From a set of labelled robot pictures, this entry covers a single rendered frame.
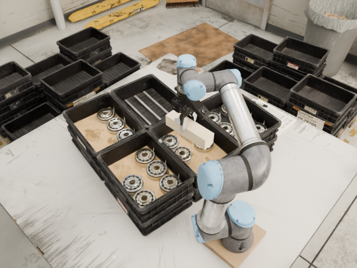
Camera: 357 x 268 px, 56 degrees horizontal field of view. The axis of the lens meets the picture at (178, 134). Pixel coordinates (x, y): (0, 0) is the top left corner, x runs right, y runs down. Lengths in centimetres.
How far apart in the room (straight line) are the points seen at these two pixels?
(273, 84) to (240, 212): 181
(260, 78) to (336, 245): 147
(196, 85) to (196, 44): 305
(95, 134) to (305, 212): 117
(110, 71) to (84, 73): 27
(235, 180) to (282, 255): 71
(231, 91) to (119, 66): 212
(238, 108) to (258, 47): 239
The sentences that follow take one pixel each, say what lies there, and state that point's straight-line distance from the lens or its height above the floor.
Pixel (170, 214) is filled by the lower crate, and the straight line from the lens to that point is 165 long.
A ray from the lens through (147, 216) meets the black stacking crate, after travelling 153.
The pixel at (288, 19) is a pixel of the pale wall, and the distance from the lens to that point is 452.
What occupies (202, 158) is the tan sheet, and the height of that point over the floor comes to 83.
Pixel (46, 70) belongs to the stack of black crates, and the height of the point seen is 38.
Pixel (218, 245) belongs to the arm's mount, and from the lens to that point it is 160.
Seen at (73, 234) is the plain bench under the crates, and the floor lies 70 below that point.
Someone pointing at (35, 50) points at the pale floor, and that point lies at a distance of 451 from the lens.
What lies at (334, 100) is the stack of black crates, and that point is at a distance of 287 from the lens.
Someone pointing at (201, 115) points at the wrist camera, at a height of 122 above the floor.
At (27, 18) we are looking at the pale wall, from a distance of 479.
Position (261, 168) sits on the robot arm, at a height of 135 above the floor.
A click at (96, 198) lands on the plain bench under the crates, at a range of 181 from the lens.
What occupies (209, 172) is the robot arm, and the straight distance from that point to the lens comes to 102.
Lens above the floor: 215
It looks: 45 degrees down
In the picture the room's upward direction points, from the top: straight up
